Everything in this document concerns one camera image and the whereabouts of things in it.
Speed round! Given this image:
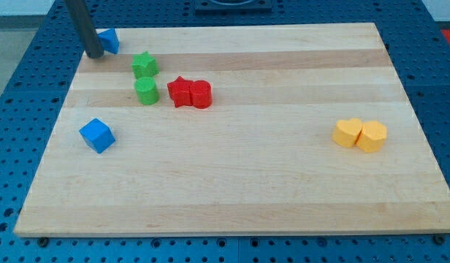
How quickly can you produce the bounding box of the yellow heart block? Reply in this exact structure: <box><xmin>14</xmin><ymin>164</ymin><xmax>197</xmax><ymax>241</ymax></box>
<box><xmin>332</xmin><ymin>118</ymin><xmax>362</xmax><ymax>148</ymax></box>

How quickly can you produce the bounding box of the red cylinder block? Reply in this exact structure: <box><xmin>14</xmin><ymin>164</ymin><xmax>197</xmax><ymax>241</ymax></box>
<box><xmin>190</xmin><ymin>80</ymin><xmax>213</xmax><ymax>109</ymax></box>

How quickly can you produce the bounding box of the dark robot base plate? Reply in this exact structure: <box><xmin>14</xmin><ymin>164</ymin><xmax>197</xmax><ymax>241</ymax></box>
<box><xmin>191</xmin><ymin>0</ymin><xmax>273</xmax><ymax>13</ymax></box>

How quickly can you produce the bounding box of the yellow hexagon block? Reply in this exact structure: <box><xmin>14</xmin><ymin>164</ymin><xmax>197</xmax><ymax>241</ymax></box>
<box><xmin>356</xmin><ymin>121</ymin><xmax>387</xmax><ymax>153</ymax></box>

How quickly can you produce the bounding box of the green cylinder block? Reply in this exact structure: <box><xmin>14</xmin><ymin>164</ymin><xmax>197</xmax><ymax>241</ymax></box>
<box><xmin>134</xmin><ymin>77</ymin><xmax>159</xmax><ymax>105</ymax></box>

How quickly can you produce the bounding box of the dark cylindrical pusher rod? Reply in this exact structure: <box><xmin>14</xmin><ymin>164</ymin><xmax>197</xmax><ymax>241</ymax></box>
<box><xmin>64</xmin><ymin>0</ymin><xmax>104</xmax><ymax>59</ymax></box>

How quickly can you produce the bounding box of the blue triangular block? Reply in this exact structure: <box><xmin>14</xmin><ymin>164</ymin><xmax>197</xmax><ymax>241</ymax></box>
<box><xmin>97</xmin><ymin>28</ymin><xmax>120</xmax><ymax>54</ymax></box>

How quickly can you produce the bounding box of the light wooden board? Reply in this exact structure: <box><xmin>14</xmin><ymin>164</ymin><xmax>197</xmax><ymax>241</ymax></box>
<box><xmin>14</xmin><ymin>23</ymin><xmax>450</xmax><ymax>237</ymax></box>

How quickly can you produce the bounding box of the red star block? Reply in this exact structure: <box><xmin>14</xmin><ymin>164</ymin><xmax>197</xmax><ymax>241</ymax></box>
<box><xmin>167</xmin><ymin>76</ymin><xmax>194</xmax><ymax>107</ymax></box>

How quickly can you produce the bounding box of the green star block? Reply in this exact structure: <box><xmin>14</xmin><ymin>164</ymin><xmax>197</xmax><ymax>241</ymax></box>
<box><xmin>131</xmin><ymin>51</ymin><xmax>159</xmax><ymax>79</ymax></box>

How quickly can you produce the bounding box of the blue cube block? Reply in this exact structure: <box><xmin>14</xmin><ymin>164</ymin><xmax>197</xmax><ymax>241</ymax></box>
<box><xmin>79</xmin><ymin>118</ymin><xmax>115</xmax><ymax>153</ymax></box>

